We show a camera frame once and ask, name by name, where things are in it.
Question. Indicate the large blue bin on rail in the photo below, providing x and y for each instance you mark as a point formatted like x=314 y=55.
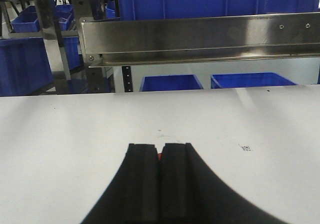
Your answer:
x=136 y=10

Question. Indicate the blue bin below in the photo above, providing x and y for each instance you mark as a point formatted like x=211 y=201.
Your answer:
x=247 y=80
x=170 y=83

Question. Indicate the blue bin below right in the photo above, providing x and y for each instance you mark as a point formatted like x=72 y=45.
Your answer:
x=247 y=80

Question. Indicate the blue bin below left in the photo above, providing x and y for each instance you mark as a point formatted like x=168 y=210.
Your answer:
x=170 y=83

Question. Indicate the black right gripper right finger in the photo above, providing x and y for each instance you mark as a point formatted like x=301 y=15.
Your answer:
x=191 y=193

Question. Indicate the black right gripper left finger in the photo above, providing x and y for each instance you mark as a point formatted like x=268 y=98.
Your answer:
x=132 y=196

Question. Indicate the blue bin far left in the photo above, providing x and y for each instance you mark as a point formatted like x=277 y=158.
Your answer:
x=24 y=66

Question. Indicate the small QR sticker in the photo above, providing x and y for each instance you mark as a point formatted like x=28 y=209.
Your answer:
x=246 y=148

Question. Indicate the steel rack upright post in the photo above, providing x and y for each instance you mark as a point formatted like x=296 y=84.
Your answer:
x=99 y=79

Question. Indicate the stainless steel shelf rail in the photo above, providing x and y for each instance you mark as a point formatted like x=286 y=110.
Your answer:
x=194 y=40

